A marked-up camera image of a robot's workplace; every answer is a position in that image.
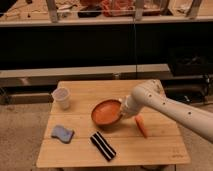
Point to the orange ceramic bowl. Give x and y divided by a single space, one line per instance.
106 112

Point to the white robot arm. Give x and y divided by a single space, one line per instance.
147 94

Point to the clear plastic cup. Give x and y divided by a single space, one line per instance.
62 97

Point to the orange carrot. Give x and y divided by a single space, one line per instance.
140 125

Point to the black white striped cloth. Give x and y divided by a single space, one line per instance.
103 146

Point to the wooden table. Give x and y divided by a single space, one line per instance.
163 146

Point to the blue sponge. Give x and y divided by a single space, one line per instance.
63 134

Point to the red cloth on shelf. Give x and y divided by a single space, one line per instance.
115 8

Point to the long wooden bench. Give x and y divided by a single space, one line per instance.
51 76

